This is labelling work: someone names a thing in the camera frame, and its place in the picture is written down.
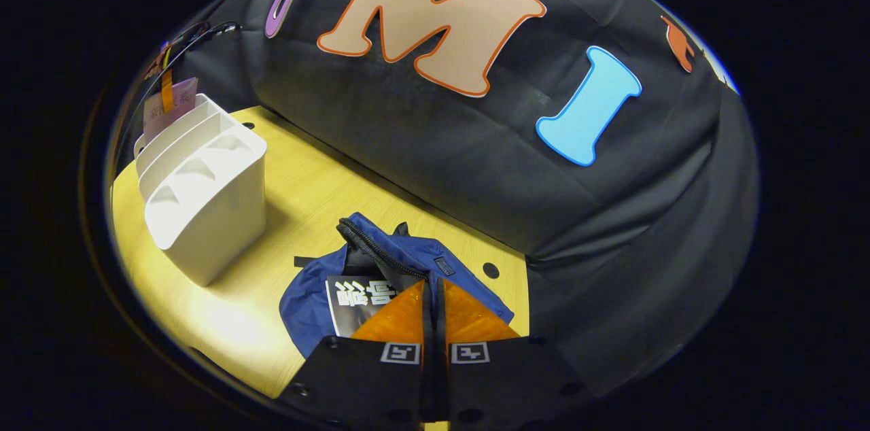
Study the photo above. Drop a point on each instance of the blue schoolbag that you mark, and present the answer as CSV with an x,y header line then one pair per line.
x,y
306,308

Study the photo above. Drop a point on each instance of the white plastic bookshelf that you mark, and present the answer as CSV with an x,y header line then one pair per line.
x,y
211,213

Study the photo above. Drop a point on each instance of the pink book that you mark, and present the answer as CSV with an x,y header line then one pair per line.
x,y
183,105

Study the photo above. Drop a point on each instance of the black portrait cover book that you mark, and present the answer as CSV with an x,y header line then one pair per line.
x,y
360,302

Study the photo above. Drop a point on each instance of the black backdrop cloth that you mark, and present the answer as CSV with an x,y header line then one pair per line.
x,y
476,166

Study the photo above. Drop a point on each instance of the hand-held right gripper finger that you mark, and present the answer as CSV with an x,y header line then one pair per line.
x,y
427,322
442,322

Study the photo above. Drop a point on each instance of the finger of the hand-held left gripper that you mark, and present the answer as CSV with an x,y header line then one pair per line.
x,y
168,88

